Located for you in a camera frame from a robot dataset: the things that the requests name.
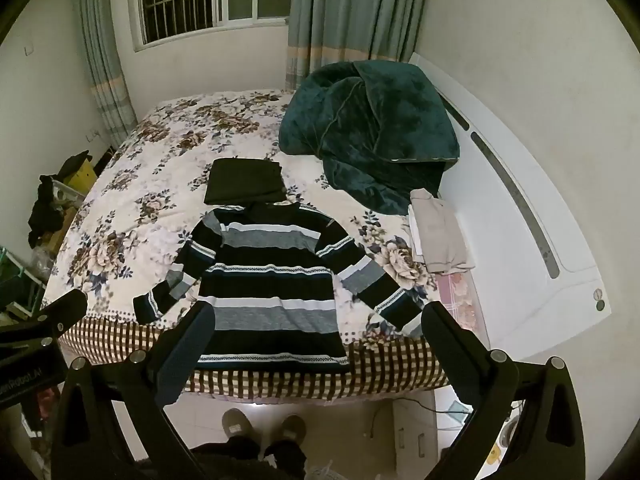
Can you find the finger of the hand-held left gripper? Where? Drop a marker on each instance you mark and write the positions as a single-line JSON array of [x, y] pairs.
[[62, 312]]

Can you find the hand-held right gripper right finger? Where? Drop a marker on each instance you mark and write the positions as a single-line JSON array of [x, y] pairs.
[[445, 350]]

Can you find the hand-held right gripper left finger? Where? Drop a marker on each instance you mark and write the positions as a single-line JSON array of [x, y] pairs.
[[187, 355]]

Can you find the striped knit sweater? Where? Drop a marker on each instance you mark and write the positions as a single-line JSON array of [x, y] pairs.
[[270, 300]]

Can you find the beige folded clothes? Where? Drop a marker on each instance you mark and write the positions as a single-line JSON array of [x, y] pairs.
[[440, 235]]

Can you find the green rack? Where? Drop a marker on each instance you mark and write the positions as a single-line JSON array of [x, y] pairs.
[[20, 285]]

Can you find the pink patterned cloth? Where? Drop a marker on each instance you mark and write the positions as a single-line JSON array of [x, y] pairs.
[[457, 300]]

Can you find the person's left shoe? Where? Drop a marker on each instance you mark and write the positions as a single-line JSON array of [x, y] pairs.
[[237, 425]]

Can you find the person's shoe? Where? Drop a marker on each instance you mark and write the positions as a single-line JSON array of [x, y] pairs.
[[291, 430], [237, 425]]

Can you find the black cloth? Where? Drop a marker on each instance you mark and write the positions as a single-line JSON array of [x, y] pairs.
[[42, 210]]

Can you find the person's dark trousers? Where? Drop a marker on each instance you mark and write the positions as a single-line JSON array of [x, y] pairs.
[[250, 460]]

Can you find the person's right shoe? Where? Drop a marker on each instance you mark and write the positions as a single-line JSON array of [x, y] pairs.
[[291, 430]]

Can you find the yellow cardboard box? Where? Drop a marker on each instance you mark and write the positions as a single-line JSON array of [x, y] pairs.
[[82, 177]]

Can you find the white headboard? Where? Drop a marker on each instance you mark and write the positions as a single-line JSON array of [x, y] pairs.
[[500, 210]]

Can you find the floral bedsheet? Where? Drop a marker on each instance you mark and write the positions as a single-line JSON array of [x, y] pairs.
[[150, 185]]

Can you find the dark folded pants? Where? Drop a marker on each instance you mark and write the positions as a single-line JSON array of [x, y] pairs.
[[245, 180]]

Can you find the teal plush blanket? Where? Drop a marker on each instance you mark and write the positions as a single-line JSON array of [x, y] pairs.
[[370, 125]]

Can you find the grey-green curtain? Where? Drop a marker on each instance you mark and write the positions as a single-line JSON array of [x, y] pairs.
[[102, 60], [350, 10]]

